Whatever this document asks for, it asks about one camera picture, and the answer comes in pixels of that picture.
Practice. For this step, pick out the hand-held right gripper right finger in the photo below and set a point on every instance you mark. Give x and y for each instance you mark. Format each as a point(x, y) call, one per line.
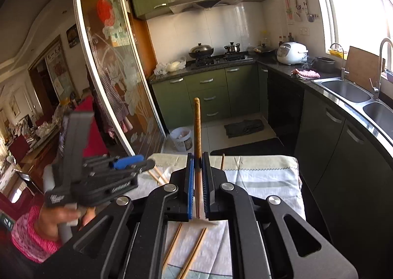
point(206, 187)

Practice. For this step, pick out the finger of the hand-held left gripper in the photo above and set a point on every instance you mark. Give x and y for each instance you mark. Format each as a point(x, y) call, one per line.
point(127, 162)
point(144, 166)

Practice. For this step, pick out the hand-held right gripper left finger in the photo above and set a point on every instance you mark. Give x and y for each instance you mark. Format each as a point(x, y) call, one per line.
point(191, 187)

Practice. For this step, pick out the reddish brown wooden chopstick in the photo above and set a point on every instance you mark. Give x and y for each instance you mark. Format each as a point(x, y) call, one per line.
point(196, 128)

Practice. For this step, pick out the person's left forearm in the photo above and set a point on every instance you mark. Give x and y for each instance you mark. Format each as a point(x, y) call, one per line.
point(30, 236)

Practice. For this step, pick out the person's left hand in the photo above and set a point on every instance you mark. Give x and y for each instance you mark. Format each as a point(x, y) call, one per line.
point(52, 217)

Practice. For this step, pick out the red covered wooden chair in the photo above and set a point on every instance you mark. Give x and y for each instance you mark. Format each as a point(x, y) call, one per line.
point(95, 144)

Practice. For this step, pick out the white plastic bucket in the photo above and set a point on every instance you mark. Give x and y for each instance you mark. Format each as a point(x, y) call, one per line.
point(181, 139)

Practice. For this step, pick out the cluttered dining sideboard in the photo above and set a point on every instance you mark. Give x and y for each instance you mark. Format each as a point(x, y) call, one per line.
point(33, 137)

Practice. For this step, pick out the pale blue patterned tablecloth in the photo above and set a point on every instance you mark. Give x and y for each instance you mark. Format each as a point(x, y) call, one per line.
point(261, 174)

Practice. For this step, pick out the brown-tipped wooden chopstick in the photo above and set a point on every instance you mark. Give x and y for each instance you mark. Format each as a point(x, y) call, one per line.
point(193, 251)
point(172, 245)

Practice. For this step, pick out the dark grey floor cloth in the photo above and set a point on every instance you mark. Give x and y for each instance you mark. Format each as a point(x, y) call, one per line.
point(244, 128)

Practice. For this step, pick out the flower etched glass sliding door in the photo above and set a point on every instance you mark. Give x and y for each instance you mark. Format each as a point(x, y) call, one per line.
point(122, 82)

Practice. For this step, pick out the white plastic bag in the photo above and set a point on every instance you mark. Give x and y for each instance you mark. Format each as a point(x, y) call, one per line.
point(172, 65)

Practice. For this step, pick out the green lower kitchen cabinets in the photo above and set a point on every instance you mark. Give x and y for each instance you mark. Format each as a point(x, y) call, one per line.
point(211, 82)

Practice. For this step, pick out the black gas stove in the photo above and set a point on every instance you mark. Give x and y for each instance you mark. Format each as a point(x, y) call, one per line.
point(221, 59)

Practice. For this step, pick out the black wok with lid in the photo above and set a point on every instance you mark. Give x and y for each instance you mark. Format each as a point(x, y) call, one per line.
point(201, 50)

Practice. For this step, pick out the dark counter cabinets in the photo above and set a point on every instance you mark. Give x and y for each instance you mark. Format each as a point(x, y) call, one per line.
point(337, 159)

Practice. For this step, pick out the black kitchen countertop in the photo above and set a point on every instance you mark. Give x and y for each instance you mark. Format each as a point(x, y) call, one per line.
point(276, 65)

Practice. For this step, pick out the black frying pan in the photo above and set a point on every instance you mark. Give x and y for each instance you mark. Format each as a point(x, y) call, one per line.
point(264, 49)

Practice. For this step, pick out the pink dish cloth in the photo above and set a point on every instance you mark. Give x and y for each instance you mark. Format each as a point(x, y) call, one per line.
point(307, 74)

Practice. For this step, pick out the white rice cooker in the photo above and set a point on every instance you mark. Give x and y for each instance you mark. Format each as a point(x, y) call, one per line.
point(291, 51)

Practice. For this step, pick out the condiment bottles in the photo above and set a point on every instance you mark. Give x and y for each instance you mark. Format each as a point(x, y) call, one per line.
point(284, 40)

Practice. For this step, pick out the steel double sink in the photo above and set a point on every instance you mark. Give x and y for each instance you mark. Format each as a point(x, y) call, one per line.
point(347, 91)

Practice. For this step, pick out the black cooking pot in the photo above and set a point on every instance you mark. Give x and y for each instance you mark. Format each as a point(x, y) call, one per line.
point(325, 64)

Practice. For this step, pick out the small steel faucet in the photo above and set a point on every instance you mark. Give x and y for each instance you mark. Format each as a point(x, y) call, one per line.
point(343, 71)

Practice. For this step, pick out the yellow drain basket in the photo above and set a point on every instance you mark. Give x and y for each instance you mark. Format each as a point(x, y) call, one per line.
point(337, 53)

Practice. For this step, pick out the wooden cutting board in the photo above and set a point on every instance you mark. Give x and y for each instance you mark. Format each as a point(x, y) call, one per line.
point(363, 67)

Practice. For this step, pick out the hanging kitchen tools rack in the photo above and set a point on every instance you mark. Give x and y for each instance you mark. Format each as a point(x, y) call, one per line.
point(299, 8)

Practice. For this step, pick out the tall steel faucet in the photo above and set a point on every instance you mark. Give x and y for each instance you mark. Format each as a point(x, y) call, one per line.
point(380, 58)

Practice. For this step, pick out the kitchen window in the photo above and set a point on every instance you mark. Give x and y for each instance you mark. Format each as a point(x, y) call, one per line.
point(353, 5)

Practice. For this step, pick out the calligraphy wall poster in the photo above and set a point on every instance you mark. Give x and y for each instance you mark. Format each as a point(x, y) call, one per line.
point(60, 73)

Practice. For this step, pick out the white wall socket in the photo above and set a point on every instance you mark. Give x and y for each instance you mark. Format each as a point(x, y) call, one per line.
point(304, 31)

